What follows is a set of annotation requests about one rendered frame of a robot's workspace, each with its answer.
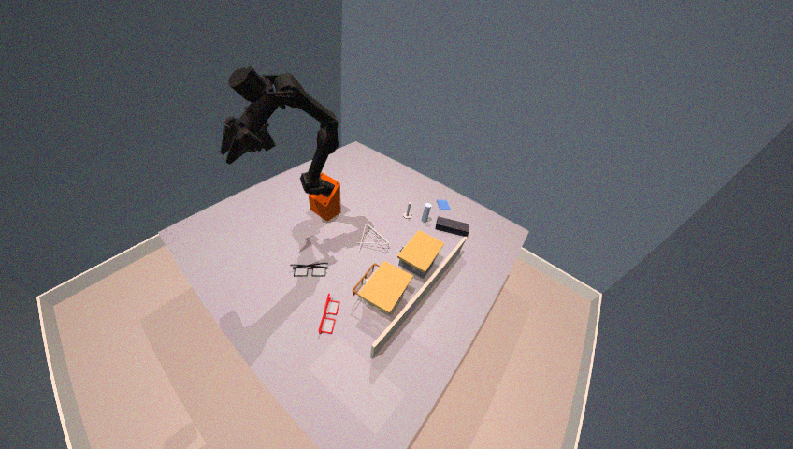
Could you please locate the black-framed glasses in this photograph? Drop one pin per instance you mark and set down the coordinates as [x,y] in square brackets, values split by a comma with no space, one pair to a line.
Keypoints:
[317,271]

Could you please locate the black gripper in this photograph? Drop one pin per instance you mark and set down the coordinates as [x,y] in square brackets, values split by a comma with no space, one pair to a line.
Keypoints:
[240,134]

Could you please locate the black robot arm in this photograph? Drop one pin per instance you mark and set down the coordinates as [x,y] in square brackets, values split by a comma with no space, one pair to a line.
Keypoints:
[259,91]

